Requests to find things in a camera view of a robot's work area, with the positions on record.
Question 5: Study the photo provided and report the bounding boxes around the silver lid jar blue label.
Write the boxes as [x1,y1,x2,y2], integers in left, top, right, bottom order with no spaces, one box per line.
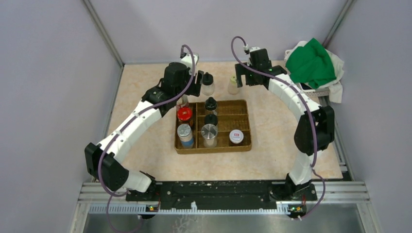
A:
[177,124,194,149]

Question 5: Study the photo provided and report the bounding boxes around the black cap shaker rear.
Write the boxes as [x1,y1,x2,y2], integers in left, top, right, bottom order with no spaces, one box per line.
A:
[201,72,215,96]

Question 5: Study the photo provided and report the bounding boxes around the yellow lid small bottle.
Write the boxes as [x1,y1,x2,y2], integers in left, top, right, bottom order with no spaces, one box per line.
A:
[228,76,240,95]

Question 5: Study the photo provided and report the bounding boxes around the green cloth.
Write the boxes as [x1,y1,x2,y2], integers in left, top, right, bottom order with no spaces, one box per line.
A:
[286,38,337,89]

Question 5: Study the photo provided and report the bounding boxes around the black cap shaker front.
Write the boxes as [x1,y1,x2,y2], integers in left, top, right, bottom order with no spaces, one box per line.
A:
[204,114,218,127]

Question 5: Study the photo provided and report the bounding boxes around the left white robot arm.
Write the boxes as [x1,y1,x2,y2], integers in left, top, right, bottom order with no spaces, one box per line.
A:
[85,62,206,201]

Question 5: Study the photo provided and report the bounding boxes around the white lid dark jar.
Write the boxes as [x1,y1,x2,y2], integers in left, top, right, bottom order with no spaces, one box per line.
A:
[229,129,244,146]

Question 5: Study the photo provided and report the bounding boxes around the tall glass sauce bottle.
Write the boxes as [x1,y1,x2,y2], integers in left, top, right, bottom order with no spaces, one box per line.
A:
[176,95,189,111]

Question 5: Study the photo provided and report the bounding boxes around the black cap shaker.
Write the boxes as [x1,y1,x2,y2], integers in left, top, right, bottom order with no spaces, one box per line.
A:
[204,114,218,127]
[201,72,215,96]

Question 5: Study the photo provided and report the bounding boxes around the red lid sauce jar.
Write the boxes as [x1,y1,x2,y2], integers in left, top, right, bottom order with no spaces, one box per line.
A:
[176,107,194,128]

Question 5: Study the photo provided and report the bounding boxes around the woven bamboo divided tray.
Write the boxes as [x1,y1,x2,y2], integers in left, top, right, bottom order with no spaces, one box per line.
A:
[174,100,252,154]

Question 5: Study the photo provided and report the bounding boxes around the small black cap bottle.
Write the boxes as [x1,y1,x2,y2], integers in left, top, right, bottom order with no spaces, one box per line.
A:
[204,97,218,115]

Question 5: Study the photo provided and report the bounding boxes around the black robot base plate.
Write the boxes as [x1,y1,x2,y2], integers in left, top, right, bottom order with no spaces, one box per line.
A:
[125,180,318,210]

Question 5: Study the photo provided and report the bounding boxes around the white plastic basket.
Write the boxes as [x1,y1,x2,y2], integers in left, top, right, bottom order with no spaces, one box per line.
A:
[297,83,330,97]

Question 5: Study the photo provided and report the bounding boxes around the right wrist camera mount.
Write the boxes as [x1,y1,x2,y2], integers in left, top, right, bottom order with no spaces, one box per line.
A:
[244,46,261,55]

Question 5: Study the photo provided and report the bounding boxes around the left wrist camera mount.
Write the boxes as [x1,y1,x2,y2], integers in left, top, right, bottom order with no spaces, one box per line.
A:
[180,52,199,75]

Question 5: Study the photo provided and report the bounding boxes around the aluminium frame rail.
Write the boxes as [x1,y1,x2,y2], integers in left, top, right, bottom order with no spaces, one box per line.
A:
[70,97,382,233]

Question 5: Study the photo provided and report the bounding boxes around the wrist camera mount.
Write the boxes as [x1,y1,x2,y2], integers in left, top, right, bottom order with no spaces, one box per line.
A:
[180,52,199,75]
[244,46,261,55]

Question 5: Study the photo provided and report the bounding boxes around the clear jar silver lid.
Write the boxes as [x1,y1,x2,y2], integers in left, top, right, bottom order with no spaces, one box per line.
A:
[201,124,218,148]

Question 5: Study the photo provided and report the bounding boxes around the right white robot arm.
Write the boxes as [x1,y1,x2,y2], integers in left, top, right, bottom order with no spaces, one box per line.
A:
[235,46,335,200]

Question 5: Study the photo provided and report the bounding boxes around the white cloth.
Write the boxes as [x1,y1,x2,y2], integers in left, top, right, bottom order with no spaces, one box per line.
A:
[284,41,344,103]

